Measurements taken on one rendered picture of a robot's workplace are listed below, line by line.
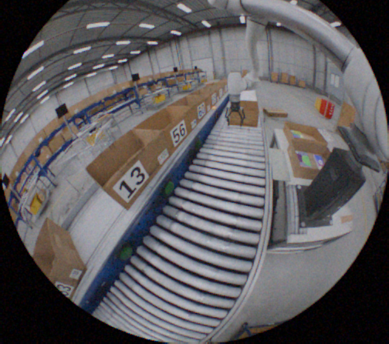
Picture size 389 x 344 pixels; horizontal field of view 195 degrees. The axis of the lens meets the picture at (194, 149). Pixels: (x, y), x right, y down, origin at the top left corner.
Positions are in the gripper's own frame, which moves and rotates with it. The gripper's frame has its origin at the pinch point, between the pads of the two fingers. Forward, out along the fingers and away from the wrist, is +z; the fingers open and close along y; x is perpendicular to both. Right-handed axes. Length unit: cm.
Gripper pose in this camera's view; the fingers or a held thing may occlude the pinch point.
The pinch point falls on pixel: (235, 123)
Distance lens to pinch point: 99.8
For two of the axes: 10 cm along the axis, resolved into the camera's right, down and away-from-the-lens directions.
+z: 1.5, 7.8, 6.1
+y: 9.0, 1.5, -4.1
